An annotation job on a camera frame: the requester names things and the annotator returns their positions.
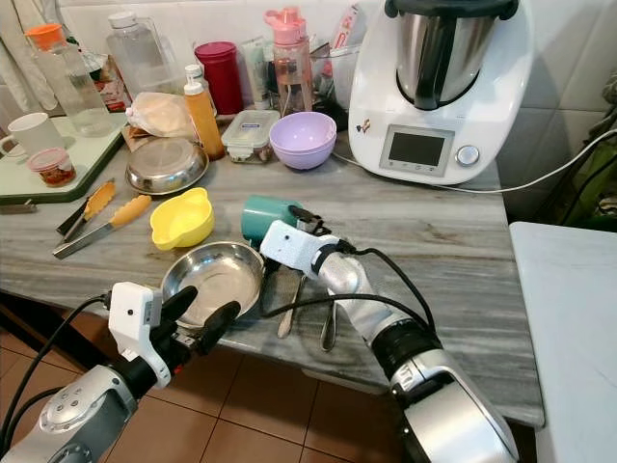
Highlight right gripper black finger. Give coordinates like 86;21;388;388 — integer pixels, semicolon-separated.
289;204;333;237

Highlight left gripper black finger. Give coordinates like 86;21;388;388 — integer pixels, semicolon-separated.
180;301;242;352
160;285;200;329

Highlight teal plastic mug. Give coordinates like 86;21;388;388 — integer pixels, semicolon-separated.
241;195;300;244

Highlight open steel plate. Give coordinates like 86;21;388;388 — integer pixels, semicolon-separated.
161;241;266;331

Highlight purple plastic bowl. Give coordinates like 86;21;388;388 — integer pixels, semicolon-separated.
268;111;338;171

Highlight yellow plastic bowl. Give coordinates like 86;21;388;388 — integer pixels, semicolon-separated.
150;187;215;251

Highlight clear lidded food container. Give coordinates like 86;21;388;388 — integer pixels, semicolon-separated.
220;109;281;163

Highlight white food processor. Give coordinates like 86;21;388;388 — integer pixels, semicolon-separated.
347;0;536;184

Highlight covered steel dish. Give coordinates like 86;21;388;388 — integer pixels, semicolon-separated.
125;137;209;196

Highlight clear plastic jar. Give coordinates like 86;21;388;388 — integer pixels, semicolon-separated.
313;43;358;112

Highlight orange sauce bottle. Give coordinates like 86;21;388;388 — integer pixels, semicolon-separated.
183;64;226;161

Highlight pink water bottle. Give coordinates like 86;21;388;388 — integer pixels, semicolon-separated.
265;6;314;117

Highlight pale squeeze tube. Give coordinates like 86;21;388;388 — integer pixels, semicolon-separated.
241;37;271;109

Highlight red plastic canister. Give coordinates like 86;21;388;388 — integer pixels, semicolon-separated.
194;41;242;117

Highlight green cutting board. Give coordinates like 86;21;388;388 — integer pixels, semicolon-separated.
0;114;126;205

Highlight plastic bag of bread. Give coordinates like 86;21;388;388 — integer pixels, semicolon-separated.
125;92;199;141

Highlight small cup red food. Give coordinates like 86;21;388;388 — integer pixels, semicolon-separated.
27;147;76;187

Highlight red white packet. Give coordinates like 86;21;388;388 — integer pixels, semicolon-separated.
333;3;367;49

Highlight white ceramic mug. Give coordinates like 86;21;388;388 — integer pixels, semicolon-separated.
0;112;66;160

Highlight colourful food package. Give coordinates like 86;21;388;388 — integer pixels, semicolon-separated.
96;58;131;112

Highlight clear jug white cap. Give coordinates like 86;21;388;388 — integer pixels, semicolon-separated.
106;12;170;97

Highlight clear bottle orange cap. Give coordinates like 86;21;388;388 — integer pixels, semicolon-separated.
24;23;112;137

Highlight hanging beige cloth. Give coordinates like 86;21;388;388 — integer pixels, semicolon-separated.
0;0;64;112

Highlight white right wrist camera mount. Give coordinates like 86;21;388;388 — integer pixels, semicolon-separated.
260;220;327;276

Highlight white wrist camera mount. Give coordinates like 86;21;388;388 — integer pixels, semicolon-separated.
108;282;163;390
260;220;327;276

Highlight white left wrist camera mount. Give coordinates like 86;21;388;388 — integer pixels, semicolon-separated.
108;282;163;390

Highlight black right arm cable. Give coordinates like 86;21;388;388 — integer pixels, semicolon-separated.
339;246;440;331
258;275;440;331

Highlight steel handled orange tongs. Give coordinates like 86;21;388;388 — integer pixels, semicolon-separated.
53;195;152;259

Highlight black handled orange tongs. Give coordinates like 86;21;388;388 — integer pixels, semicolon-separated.
56;178;117;237

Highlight white food processor cable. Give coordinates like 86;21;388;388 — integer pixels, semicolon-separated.
333;128;617;194

